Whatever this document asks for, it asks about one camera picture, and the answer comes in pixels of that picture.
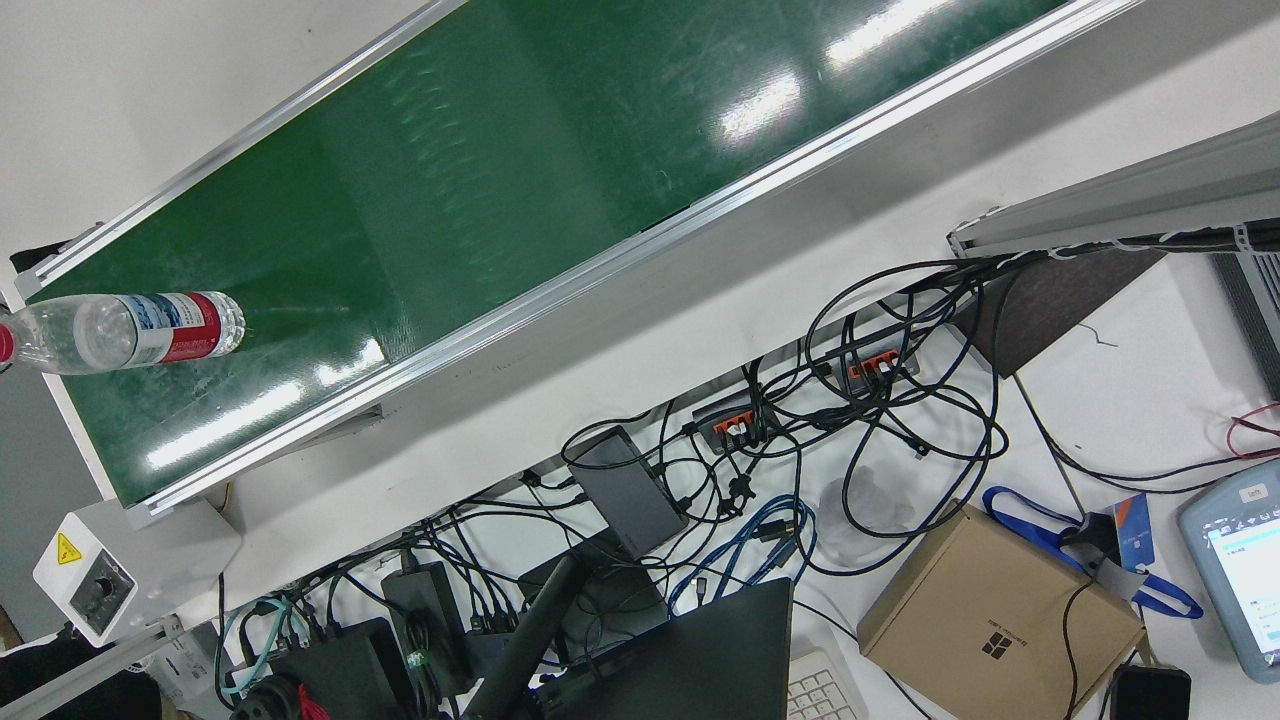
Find white conveyor control box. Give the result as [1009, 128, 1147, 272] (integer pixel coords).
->
[33, 497, 243, 648]

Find black equipment box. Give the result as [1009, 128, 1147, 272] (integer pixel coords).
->
[268, 617, 401, 720]

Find black phone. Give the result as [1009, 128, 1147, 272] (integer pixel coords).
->
[1110, 665, 1193, 720]

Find red cable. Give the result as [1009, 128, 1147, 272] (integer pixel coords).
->
[1228, 403, 1280, 461]

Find brown cardboard box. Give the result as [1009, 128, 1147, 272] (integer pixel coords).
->
[857, 500, 1148, 720]

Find black ribbed wheel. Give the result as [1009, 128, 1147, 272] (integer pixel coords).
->
[230, 675, 331, 720]

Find grey teach pendant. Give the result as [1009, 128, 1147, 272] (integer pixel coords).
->
[1177, 470, 1280, 684]

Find blue cable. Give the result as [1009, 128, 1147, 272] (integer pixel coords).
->
[665, 495, 819, 616]

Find clear water bottle red label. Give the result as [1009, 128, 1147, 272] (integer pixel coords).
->
[0, 290, 247, 376]

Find clear plastic bag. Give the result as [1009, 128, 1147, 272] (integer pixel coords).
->
[818, 465, 916, 549]

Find grey docking hub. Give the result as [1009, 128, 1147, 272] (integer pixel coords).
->
[567, 425, 691, 561]

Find black hub orange ports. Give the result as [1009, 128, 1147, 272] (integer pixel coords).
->
[692, 392, 771, 451]
[838, 345, 921, 389]

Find green conveyor belt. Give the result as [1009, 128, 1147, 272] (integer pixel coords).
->
[12, 0, 1146, 529]

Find black finned controller box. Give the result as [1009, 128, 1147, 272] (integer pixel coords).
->
[1210, 250, 1280, 401]

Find white keyboard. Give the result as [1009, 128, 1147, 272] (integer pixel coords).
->
[787, 650, 871, 720]

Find blue lanyard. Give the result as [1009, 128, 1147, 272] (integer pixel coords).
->
[982, 485, 1204, 619]

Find aluminium profile post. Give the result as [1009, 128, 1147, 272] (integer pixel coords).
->
[947, 110, 1280, 259]

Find teal cable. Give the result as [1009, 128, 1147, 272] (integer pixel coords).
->
[215, 595, 301, 701]

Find dark brown panel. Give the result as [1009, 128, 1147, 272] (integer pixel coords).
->
[960, 250, 1166, 379]

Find blue orange badge card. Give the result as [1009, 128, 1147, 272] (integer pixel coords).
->
[1113, 492, 1156, 571]

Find black cable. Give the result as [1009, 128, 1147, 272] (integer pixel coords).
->
[1013, 372, 1280, 498]
[1060, 580, 1101, 720]
[805, 258, 1011, 578]

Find black power brick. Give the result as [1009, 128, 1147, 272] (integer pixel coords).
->
[380, 560, 471, 691]

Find black monitor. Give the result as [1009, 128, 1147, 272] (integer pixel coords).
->
[540, 577, 796, 720]

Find black monitor stand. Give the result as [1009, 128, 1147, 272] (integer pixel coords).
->
[465, 553, 586, 720]

